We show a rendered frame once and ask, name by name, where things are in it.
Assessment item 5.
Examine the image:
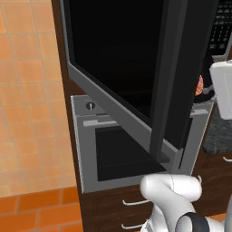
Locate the grey built-in oven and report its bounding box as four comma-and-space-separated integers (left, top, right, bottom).
70, 94, 216, 195

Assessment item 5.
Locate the orange-pink waffle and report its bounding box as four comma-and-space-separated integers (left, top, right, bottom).
194, 73, 205, 97

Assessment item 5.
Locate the dark wood drawer front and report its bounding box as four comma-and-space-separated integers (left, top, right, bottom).
81, 211, 152, 232
79, 184, 152, 218

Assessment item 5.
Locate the dark microwave door handle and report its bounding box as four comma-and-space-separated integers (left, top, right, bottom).
149, 0, 183, 163

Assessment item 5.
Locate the dark wood tall cabinet frame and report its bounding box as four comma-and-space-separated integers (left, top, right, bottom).
50, 0, 87, 198

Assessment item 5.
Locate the oven door, dark window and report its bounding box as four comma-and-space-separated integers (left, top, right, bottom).
73, 116, 209, 193

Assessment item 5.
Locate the grey oven door handle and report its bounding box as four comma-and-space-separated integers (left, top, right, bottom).
82, 109, 210, 128

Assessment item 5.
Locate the black microwave door, grey frame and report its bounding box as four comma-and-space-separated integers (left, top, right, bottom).
59, 0, 220, 176

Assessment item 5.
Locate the silver drawer handle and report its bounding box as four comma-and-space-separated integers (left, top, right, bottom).
121, 198, 151, 207
121, 222, 149, 231

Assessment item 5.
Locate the dark round oven knob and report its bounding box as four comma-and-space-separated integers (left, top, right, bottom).
85, 101, 96, 111

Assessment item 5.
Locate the dark wood cupboard door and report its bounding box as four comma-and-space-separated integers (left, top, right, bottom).
191, 150, 232, 218

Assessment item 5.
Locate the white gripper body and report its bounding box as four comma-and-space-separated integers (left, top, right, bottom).
208, 60, 232, 121

